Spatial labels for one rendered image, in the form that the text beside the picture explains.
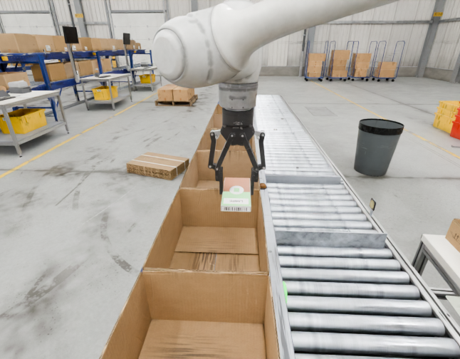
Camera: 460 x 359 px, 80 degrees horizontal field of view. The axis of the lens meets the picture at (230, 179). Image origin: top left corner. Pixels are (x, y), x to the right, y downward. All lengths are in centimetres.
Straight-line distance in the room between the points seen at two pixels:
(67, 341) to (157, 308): 130
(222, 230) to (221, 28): 74
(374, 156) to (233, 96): 331
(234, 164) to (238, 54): 93
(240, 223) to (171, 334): 46
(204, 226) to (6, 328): 153
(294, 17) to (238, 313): 62
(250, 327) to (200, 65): 60
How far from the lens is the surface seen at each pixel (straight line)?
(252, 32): 45
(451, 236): 151
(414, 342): 104
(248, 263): 90
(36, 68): 762
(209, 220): 103
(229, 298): 70
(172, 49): 44
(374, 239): 131
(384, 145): 380
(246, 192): 73
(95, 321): 204
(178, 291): 70
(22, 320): 226
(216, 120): 210
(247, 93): 62
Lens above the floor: 150
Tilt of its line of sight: 26 degrees down
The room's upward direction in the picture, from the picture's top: straight up
